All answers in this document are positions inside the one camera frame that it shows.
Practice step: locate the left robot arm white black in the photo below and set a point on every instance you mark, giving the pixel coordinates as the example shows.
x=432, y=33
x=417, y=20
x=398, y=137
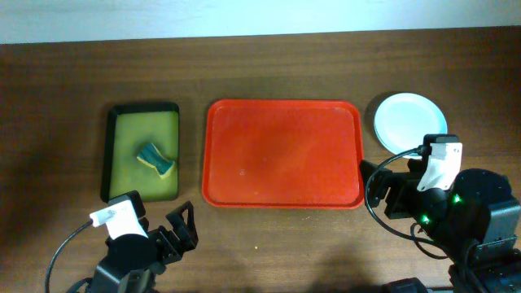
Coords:
x=137, y=255

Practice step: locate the green yellow sponge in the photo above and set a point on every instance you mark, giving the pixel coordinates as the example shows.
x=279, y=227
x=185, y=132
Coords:
x=150, y=156

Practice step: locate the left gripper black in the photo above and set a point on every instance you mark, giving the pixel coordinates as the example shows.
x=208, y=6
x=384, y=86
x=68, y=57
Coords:
x=164, y=241

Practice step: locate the red plastic tray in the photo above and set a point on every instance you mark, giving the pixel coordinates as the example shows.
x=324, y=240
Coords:
x=261, y=153

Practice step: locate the light blue plate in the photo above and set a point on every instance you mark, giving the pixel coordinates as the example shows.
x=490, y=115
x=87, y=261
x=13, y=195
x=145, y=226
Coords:
x=402, y=120

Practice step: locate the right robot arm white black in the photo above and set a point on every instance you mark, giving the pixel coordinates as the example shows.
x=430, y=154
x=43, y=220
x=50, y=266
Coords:
x=473, y=221

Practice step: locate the black tray with soapy water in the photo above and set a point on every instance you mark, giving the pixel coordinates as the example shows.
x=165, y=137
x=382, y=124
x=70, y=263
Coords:
x=129, y=128

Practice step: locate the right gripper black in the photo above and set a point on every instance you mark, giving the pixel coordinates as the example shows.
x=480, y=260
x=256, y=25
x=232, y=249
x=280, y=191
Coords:
x=387, y=181

